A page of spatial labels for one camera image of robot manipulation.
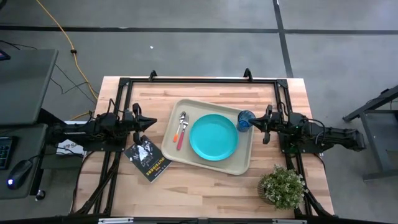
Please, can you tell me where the beige plastic tray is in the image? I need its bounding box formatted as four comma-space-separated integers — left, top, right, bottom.
160, 98, 255, 176

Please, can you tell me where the blue ribbed cup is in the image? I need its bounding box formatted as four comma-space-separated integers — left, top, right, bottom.
237, 110, 256, 133

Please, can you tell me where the black horizontal rail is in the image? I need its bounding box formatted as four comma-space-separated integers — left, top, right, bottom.
0, 213, 398, 224

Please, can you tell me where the yellow floor cable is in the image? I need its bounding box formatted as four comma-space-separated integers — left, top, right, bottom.
34, 0, 100, 121

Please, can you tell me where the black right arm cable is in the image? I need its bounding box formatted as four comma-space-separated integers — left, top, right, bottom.
276, 101, 290, 117

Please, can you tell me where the red handled metal fork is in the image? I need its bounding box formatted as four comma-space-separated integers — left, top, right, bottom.
176, 114, 190, 151

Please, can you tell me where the silver metal bracket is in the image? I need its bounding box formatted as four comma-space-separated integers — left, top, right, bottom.
272, 218, 308, 224
98, 217, 134, 224

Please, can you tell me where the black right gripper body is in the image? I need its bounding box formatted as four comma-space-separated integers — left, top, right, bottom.
262, 104, 284, 145

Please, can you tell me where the grey raised desk panel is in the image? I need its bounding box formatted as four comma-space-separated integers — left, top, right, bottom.
0, 48, 59, 126

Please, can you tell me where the black cable bundle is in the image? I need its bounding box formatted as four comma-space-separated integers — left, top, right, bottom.
70, 151, 121, 215

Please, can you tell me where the black paperback book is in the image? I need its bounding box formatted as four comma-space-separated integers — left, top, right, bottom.
123, 135, 172, 183

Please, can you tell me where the potted green plant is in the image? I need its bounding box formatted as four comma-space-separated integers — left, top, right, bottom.
257, 164, 307, 210

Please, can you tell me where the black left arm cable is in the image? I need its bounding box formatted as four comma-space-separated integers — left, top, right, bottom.
106, 98, 126, 115

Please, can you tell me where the thin black floor cable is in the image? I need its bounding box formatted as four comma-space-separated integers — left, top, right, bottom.
0, 39, 39, 50
49, 63, 97, 106

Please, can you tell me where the teal plastic plate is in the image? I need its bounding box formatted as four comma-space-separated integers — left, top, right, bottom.
188, 113, 239, 162

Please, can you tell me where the white printed box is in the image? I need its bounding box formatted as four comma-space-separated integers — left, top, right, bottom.
56, 120, 86, 156

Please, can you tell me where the black metal stand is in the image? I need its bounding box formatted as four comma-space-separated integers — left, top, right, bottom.
341, 84, 398, 182

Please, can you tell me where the orange handled metal spoon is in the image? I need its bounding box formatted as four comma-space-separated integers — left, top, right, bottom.
172, 111, 187, 143

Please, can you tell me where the black aluminium table frame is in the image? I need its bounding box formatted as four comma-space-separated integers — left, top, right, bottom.
70, 67, 335, 218

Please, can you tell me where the black diagonal metal beam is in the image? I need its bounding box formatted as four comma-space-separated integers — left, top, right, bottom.
39, 108, 67, 126

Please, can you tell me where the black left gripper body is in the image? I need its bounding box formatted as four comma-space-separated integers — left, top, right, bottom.
123, 103, 144, 146

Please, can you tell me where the black lit keyboard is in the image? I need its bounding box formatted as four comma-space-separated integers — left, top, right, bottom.
0, 136, 14, 170

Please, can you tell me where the black computer mouse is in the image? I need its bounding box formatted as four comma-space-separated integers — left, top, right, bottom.
6, 159, 34, 190

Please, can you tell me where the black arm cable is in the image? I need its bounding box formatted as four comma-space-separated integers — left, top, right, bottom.
276, 101, 290, 117
106, 98, 126, 115

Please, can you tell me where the dark grey desk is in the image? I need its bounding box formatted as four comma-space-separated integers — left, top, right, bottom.
0, 123, 49, 200

